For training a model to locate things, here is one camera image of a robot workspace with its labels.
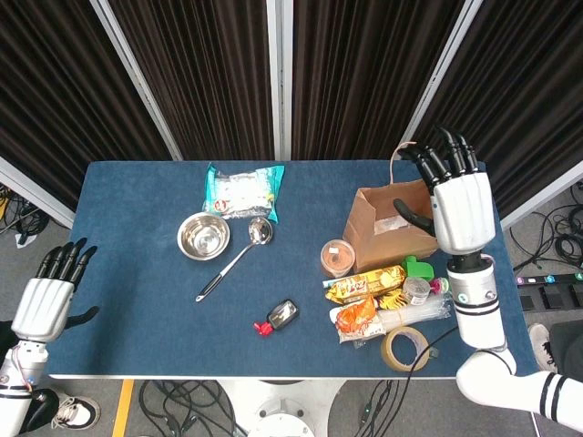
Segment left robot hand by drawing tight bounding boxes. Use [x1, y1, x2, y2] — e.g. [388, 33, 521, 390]
[11, 238, 100, 343]

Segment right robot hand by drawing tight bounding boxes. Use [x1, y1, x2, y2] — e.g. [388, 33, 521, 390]
[394, 127, 496, 254]

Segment small clear plastic jar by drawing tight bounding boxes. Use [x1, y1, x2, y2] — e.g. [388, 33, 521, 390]
[403, 277, 432, 307]

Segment orange snack packet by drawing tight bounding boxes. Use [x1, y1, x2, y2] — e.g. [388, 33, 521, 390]
[328, 295, 388, 345]

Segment brown paper bag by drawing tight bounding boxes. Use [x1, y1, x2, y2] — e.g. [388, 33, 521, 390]
[342, 141, 441, 274]

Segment green plastic block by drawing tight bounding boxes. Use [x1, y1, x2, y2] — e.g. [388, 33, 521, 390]
[403, 255, 435, 280]

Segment yellow pink feather shuttlecock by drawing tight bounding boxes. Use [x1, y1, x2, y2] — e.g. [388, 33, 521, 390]
[380, 276, 453, 311]

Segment black trouser leg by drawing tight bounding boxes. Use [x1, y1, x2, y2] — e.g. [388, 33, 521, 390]
[20, 386, 60, 433]
[548, 320, 583, 374]

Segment white black sneaker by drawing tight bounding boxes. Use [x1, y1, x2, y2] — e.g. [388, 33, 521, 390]
[50, 394, 101, 430]

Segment black pedal strip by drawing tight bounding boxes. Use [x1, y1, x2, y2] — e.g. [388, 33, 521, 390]
[514, 271, 583, 313]

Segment gold biscuit packet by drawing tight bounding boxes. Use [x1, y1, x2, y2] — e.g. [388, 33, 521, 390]
[324, 265, 406, 305]

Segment clear jar of rubber bands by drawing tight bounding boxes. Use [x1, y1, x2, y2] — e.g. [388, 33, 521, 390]
[320, 239, 356, 279]

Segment dark pleated curtain panel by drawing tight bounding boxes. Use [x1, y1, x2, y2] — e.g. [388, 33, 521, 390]
[291, 0, 465, 160]
[404, 0, 583, 215]
[0, 0, 172, 210]
[108, 0, 274, 161]

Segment grey shoe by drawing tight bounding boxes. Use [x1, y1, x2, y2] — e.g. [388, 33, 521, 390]
[527, 322, 560, 372]

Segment brown tape roll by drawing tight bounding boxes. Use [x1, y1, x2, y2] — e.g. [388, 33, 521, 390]
[380, 325, 431, 372]

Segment stainless steel bowl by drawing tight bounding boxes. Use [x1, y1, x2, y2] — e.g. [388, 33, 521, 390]
[177, 211, 231, 261]

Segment black red car key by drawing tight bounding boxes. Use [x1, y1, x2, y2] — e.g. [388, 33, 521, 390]
[253, 298, 300, 337]

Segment teal plastic food packet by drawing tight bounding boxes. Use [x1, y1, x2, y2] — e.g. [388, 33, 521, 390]
[201, 162, 286, 224]

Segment white partition frame post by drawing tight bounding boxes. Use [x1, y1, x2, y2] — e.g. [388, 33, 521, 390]
[500, 161, 583, 229]
[0, 157, 77, 229]
[89, 0, 184, 161]
[394, 0, 484, 160]
[266, 0, 294, 161]

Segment black floor cable bundle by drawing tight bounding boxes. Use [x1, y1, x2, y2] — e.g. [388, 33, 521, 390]
[509, 181, 583, 274]
[0, 184, 51, 247]
[138, 380, 250, 437]

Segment steel ladle black handle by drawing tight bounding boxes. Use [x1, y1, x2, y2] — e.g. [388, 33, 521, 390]
[195, 216, 274, 302]

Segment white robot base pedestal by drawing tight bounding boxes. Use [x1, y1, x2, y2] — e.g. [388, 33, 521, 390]
[216, 378, 343, 437]

